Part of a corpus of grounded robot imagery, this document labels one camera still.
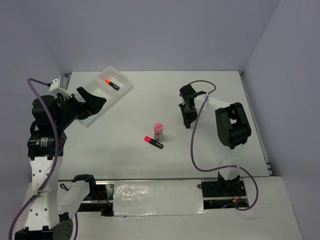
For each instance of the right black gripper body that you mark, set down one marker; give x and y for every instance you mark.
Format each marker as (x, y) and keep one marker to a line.
(189, 114)

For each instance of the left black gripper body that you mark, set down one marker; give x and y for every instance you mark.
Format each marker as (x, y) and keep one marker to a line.
(71, 109)

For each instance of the orange highlighter marker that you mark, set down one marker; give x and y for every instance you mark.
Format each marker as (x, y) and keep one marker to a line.
(113, 85)

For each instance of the blue paint jar with label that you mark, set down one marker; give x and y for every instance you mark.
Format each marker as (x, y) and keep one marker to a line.
(80, 99)

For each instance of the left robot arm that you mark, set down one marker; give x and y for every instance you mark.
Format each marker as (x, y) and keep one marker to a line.
(47, 218)

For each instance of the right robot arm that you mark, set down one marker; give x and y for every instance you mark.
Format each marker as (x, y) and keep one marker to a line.
(232, 125)

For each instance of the white three-compartment plastic tray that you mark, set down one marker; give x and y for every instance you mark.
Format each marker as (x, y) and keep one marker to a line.
(95, 84)

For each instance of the pink glitter jar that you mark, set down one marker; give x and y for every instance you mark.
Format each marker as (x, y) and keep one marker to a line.
(158, 131)

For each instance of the pink highlighter marker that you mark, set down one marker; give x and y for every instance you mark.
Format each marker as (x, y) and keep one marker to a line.
(153, 142)

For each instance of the silver foil cover plate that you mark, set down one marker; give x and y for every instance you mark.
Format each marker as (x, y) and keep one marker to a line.
(157, 198)

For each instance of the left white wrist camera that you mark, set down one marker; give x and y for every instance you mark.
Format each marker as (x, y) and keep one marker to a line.
(60, 86)

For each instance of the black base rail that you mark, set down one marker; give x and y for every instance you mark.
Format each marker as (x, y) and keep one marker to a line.
(102, 202)

